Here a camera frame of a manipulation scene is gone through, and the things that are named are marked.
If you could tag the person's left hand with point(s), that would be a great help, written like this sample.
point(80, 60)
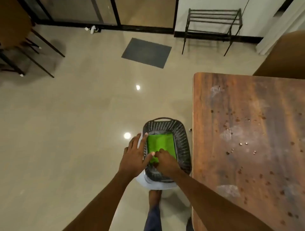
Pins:
point(133, 159)

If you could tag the person's right hand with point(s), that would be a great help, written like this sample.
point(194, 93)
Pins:
point(168, 164)

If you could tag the green cleaning cloth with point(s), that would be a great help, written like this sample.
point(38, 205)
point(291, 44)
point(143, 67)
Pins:
point(162, 142)

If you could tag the black plastic basket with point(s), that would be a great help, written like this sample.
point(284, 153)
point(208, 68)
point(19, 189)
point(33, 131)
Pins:
point(183, 142)

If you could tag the person's left forearm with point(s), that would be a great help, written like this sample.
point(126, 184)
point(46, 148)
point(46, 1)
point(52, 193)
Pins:
point(102, 204)

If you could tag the person's right forearm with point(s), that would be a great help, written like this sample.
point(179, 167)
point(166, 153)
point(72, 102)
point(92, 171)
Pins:
point(214, 207)

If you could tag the person's left foot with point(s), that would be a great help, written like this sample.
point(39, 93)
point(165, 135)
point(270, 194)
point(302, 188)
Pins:
point(155, 197)

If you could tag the person's blue trousers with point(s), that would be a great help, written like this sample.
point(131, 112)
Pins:
point(153, 221)

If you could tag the white plastic stool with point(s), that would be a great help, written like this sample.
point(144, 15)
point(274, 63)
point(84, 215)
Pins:
point(143, 183)

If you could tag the wooden table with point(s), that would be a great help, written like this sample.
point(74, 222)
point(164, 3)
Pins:
point(250, 154)

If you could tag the dark grey floor mat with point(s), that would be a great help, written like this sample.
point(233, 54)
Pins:
point(146, 52)

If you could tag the white power plug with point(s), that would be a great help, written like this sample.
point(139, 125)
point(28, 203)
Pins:
point(93, 29)

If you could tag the black metal rack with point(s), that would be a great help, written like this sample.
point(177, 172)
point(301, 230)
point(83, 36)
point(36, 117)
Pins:
point(207, 32)

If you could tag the brown upholstered chair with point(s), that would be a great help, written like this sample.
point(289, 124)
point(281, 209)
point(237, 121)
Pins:
point(12, 23)
point(286, 57)

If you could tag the black framed glass door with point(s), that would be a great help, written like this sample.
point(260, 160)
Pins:
point(71, 9)

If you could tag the white curtain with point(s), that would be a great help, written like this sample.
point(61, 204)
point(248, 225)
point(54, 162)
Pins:
point(281, 28)

